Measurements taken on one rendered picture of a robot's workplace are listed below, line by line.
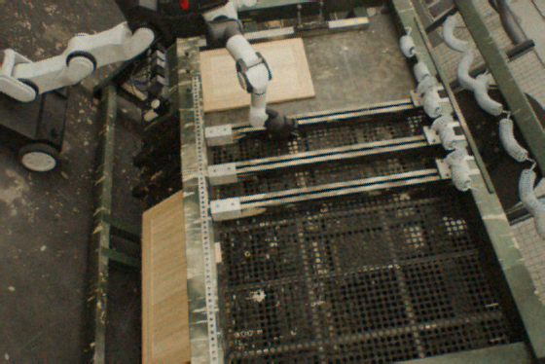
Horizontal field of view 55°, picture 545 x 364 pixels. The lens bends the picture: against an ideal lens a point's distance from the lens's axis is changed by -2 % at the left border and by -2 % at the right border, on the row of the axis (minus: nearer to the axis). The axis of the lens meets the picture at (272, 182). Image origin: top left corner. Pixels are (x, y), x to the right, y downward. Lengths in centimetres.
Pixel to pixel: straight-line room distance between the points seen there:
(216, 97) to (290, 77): 40
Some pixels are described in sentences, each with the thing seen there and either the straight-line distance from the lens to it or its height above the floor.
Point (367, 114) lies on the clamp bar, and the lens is 258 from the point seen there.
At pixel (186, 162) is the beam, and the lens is 249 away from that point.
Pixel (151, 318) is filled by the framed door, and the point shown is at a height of 32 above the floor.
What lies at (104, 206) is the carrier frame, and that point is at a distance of 296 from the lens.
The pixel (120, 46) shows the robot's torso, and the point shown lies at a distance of 261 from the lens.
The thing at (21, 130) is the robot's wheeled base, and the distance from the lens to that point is 290.
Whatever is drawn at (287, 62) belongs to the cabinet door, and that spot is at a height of 127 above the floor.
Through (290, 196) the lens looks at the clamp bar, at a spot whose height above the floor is 120.
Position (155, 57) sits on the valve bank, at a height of 74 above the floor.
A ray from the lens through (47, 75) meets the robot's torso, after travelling 281.
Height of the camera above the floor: 221
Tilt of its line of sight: 27 degrees down
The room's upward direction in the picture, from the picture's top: 61 degrees clockwise
